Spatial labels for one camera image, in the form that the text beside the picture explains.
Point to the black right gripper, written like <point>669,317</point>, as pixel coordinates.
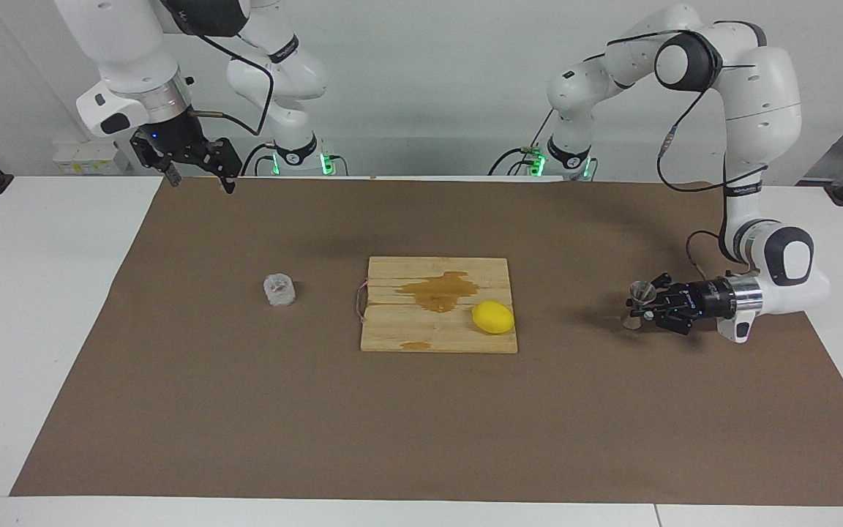
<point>173,143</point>

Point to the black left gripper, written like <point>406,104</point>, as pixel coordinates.
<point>703,304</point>

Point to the steel double jigger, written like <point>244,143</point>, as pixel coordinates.
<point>642,293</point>

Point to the clear glass cup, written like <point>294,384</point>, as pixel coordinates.
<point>279,290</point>

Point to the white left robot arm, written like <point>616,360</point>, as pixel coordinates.
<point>758,95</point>

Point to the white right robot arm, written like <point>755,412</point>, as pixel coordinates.
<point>121,36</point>

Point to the yellow lemon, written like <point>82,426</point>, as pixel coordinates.
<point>493,317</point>

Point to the wooden cutting board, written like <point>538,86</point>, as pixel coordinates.
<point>436,333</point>

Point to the brown table mat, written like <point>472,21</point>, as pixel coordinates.
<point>246,410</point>

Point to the white wall outlet box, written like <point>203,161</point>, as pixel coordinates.
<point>88,157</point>

